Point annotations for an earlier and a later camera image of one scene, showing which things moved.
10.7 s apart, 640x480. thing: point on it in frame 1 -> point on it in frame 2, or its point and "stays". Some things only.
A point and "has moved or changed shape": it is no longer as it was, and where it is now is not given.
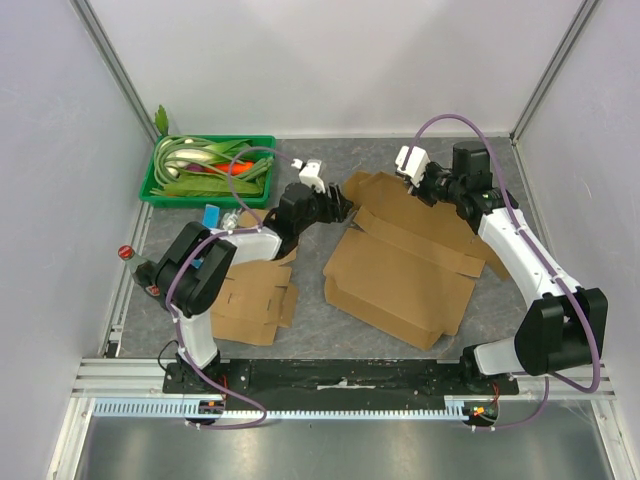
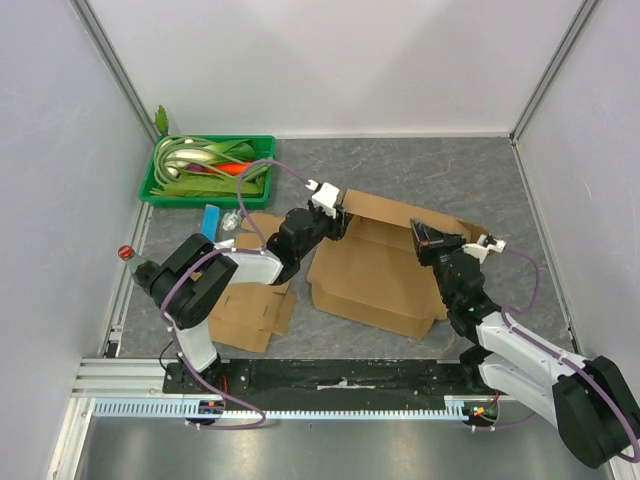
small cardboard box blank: (261, 297) stays
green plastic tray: (248, 202) stays
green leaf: (161, 120) stays
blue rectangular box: (211, 219) stays
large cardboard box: (407, 267) has moved or changed shape
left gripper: (337, 208) -> (339, 225)
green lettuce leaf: (208, 187) stays
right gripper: (426, 185) -> (442, 249)
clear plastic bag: (229, 221) stays
